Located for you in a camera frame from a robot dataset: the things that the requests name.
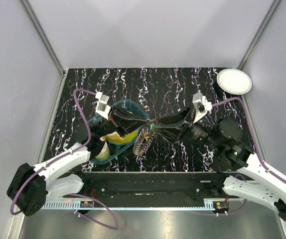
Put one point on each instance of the pale yellow cup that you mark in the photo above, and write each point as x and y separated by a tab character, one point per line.
104	153

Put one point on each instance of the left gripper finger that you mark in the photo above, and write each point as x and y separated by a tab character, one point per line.
130	115
132	125

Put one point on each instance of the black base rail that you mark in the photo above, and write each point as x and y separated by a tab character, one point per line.
153	190

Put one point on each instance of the yellow mug with handle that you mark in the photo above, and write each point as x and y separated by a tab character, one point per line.
114	136

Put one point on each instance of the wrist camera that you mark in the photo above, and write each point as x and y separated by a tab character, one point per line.
202	106
102	107

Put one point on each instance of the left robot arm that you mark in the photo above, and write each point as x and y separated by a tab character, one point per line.
97	140

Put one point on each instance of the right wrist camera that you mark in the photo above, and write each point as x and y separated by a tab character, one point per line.
202	106

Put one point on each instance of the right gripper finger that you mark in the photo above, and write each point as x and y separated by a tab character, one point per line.
177	118
170	134

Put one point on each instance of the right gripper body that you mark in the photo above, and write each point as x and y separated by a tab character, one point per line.
190	124

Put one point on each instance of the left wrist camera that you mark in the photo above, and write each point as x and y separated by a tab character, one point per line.
102	107

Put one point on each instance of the white paper plate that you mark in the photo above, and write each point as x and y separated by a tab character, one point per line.
234	81

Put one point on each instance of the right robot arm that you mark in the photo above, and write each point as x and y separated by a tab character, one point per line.
230	154

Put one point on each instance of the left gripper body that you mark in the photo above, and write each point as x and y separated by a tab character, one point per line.
118	121

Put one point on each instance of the yellow-green dotted plate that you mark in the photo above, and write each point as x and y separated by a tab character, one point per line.
127	138

